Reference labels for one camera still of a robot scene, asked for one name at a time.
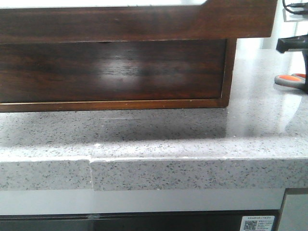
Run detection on black cables on clear bracket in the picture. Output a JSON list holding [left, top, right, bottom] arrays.
[[282, 0, 308, 23]]

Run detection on grey orange handled scissors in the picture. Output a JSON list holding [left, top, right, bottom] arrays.
[[274, 73, 306, 90]]

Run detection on dark wooden drawer cabinet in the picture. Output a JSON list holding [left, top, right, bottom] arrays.
[[0, 38, 238, 113]]

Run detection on white QR code sticker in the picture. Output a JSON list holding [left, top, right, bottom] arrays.
[[240, 216, 275, 231]]

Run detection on lower wooden drawer with notch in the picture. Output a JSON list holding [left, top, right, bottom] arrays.
[[0, 39, 228, 104]]

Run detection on grey cabinet door panel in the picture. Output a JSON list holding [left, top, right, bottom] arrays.
[[278, 188, 308, 231]]

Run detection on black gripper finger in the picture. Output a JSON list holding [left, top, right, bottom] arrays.
[[276, 35, 308, 88]]

